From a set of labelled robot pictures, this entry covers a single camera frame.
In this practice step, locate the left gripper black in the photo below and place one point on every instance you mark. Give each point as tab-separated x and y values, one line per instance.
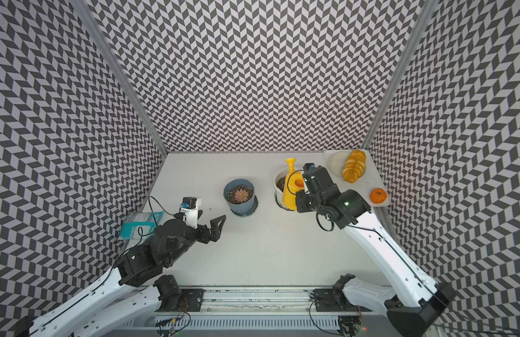
215	230

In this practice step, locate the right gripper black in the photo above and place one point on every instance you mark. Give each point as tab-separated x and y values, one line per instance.
302	207

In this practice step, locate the yellow plastic watering can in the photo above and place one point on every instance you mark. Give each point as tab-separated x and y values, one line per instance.
294	183

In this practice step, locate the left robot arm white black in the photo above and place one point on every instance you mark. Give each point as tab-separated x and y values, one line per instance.
136	266

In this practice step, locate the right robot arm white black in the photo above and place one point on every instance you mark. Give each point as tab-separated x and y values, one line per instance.
361	223

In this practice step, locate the pink succulent plant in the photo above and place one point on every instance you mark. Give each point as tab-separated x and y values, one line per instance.
241	196

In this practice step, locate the blue plastic flower pot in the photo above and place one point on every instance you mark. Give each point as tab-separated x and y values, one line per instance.
247	208

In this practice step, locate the white round plate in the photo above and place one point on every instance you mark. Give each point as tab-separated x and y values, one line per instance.
337	161

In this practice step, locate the white plastic flower pot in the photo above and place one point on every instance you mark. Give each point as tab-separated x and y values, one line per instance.
278	182

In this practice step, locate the white cutting board tray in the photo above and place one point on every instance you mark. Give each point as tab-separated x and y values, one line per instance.
370	180

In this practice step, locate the small orange pumpkin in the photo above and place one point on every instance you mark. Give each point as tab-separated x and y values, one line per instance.
378	196

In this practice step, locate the teal tissue packet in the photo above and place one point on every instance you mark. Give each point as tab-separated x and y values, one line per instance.
139	224

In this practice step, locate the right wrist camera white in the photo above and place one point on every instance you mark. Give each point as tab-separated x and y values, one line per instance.
309	168

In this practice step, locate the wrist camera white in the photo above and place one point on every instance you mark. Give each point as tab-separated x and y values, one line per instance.
190	208
309	168

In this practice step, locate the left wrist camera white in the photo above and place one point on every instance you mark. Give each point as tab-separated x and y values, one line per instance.
190	208

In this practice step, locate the aluminium front rail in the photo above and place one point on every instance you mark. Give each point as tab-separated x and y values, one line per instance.
286	300

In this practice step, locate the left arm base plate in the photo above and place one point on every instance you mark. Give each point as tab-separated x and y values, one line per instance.
188	300

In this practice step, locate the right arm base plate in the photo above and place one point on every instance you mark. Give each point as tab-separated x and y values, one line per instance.
331	301

